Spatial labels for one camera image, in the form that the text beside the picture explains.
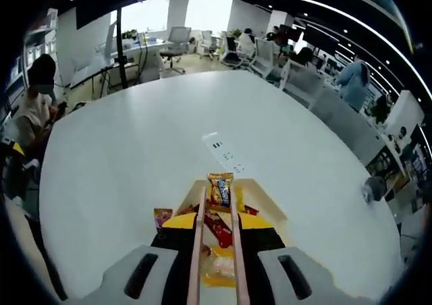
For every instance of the grey desk partition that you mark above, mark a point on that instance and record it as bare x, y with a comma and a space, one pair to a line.
347, 126

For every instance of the grey mesh office chair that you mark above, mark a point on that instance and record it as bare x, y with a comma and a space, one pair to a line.
179, 35

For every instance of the pink purple snack packet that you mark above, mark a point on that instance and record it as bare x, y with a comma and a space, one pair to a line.
163, 219

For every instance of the person in cream shirt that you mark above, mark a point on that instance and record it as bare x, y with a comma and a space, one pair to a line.
17, 244

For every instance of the brown snack packet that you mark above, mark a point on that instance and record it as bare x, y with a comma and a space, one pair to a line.
221, 190

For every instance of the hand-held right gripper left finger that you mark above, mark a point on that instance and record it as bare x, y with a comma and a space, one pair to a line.
168, 239

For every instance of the small red snack packet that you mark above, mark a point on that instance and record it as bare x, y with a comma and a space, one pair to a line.
251, 210

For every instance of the grey desktop monitor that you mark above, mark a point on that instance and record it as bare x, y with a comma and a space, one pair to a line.
109, 42

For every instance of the long dark red snack packet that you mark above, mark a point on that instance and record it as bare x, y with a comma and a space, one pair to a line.
219, 230

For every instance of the black monitor screen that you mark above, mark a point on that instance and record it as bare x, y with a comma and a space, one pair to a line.
101, 11

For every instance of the white office chair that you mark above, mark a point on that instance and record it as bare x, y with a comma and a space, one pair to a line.
209, 43
265, 57
300, 79
232, 52

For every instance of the white storage shelf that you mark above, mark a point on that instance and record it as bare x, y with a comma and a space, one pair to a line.
40, 45

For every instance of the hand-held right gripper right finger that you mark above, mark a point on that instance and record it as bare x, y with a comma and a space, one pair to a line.
263, 239

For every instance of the grey tabletop object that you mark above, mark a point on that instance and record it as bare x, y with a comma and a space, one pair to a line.
374, 188

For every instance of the beige hexagonal food container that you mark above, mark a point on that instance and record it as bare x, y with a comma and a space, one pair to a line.
263, 200

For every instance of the black monitor stand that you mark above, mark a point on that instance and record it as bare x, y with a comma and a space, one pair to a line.
121, 48

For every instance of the tabletop power socket panel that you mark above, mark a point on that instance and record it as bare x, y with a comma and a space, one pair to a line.
226, 154

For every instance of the white office desk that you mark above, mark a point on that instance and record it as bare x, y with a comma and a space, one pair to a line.
148, 45

